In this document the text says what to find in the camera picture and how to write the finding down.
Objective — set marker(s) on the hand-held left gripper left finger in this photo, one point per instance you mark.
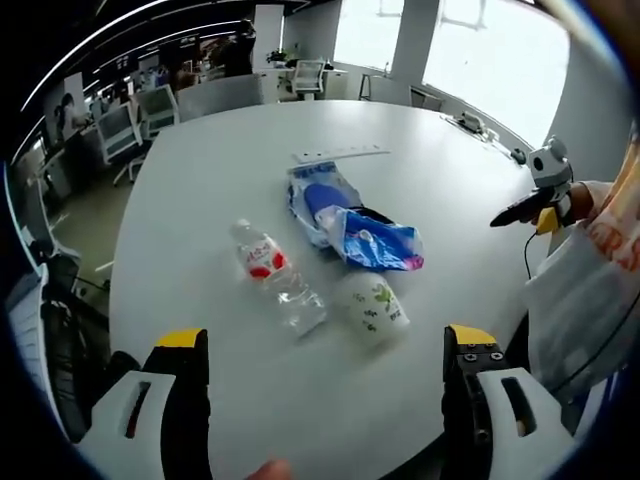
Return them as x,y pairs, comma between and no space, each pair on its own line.
170,400

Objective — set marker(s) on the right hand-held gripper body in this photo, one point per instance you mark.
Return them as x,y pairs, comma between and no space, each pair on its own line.
550,167

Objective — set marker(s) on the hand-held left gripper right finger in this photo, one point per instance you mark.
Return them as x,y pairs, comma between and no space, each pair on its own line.
480,400

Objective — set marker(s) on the white cup with green print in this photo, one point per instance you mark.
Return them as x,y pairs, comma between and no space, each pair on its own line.
372,310

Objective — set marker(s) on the blue plastic bag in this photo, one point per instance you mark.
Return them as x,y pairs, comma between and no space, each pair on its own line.
380,240

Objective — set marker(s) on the clear plastic water bottle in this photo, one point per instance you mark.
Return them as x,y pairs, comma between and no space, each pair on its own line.
272,272

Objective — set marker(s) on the long white strip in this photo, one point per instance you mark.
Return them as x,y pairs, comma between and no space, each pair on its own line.
340,152

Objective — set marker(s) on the blue and white packet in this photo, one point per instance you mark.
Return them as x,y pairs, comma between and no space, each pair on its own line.
315,195

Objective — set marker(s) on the white tabletop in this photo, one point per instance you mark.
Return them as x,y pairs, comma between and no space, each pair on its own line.
210,200

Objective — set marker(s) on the person's right hand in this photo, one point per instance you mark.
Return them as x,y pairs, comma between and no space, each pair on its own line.
582,200

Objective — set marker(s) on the person's left hand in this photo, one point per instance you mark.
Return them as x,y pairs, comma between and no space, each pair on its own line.
270,471

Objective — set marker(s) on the dark small object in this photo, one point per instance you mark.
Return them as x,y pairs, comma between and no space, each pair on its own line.
518,154

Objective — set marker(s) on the small devices on table edge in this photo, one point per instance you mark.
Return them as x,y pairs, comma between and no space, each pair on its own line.
475,125

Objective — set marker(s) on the person in white clothing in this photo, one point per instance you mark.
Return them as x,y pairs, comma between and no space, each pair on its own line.
585,300

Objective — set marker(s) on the black office chair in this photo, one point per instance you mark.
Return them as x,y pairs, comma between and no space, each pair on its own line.
75,350

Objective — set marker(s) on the grey office chair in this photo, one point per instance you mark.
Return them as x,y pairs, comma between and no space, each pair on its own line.
425,97

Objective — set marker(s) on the white mesh office chair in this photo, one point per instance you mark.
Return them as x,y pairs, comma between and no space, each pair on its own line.
157,107
120,132
307,77

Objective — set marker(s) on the potted green plant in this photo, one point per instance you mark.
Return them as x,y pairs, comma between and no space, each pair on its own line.
276,56

